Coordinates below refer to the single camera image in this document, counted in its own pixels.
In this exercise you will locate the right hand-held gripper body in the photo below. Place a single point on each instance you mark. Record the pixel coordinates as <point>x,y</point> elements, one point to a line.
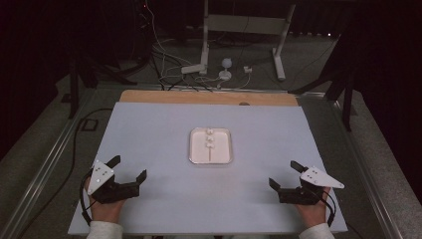
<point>320,179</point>

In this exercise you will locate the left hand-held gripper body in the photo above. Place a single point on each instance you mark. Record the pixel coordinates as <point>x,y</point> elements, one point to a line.
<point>101,177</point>

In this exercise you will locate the white square tray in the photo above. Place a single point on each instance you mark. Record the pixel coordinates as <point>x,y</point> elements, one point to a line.
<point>220,146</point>

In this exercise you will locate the thin wooden skewer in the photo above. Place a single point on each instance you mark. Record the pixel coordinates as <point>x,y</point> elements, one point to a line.
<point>210,154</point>

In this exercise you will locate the white marshmallow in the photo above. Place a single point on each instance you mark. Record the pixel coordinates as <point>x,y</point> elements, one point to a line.
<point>209,138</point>
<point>210,145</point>
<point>209,131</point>

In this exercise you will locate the person's left hand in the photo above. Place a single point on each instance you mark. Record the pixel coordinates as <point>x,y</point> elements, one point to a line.
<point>106,211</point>

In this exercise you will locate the person's right hand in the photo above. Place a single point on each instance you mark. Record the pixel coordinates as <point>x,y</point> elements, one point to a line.
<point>314,214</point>

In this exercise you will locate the pale blue table mat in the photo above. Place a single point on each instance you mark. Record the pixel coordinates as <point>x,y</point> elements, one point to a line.
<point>159,139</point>

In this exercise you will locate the black square floor socket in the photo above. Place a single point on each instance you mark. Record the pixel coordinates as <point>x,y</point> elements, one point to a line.
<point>90,124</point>

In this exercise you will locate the black tripod stand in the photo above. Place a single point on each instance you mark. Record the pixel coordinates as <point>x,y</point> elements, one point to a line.
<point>347,106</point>
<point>73,93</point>

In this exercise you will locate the white plug adapter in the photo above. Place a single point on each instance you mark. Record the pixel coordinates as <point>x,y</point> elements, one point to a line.
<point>247,69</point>

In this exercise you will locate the white power strip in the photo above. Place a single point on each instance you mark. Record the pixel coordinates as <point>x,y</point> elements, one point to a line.
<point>192,69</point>

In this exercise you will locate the white round device on base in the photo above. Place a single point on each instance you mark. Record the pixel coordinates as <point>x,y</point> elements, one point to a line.
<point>226,63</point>

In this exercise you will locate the aluminium floor rail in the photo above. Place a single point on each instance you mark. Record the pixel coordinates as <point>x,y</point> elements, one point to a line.
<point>368,179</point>
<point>46,166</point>

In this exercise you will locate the white metal stand frame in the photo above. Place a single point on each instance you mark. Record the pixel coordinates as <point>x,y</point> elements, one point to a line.
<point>245,25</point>

